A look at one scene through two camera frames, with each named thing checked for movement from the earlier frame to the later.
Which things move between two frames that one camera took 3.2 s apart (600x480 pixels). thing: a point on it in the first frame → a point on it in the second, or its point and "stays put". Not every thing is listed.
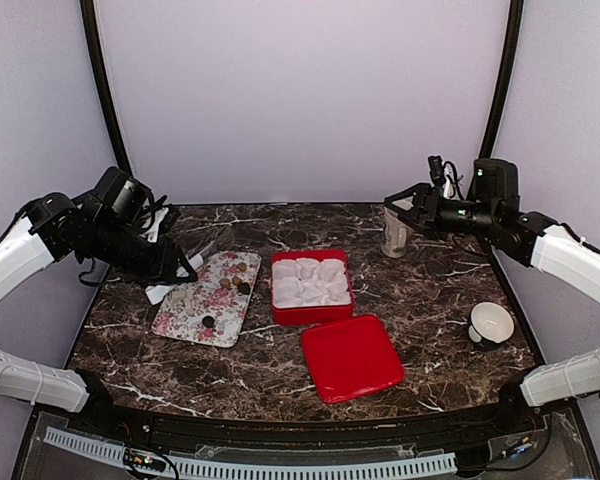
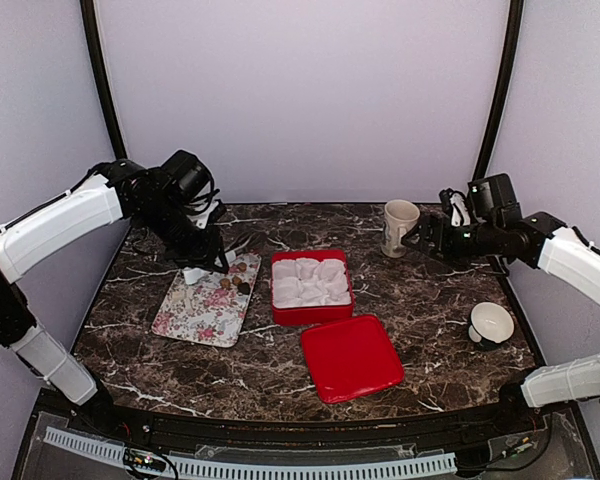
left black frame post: x=89 y=17 stays put
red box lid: x=351 y=358 stays put
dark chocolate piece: x=244 y=288 stays put
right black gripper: x=425 y=193 → x=430 y=224
